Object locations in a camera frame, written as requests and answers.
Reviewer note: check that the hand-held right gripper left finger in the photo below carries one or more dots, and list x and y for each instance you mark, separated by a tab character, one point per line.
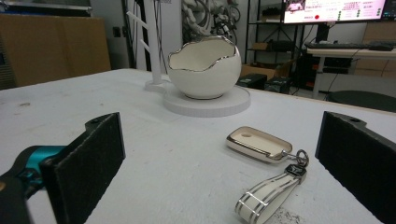
87	168

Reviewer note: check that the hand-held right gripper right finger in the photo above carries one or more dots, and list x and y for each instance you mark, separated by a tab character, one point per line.
358	161

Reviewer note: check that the white eggshell-shaped bowl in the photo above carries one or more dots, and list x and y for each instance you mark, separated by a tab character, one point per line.
204	70

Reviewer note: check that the white desk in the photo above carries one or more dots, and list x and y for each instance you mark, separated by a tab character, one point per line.
348	57

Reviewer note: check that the black box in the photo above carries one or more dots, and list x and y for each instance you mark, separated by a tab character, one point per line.
278	84
252	81

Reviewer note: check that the black keyboard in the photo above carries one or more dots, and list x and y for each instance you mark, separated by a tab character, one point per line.
348	45

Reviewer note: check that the brown wooden cabinet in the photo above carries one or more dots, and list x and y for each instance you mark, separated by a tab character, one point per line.
53	46

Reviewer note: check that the white stand with round base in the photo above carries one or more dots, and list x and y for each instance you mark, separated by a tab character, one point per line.
199	102

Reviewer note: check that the cardboard box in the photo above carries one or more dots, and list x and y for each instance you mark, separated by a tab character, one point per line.
264	69

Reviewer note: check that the computer monitor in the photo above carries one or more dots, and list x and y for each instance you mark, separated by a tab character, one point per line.
334	10

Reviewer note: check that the black metal shelf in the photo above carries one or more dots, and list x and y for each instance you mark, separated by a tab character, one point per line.
271	34

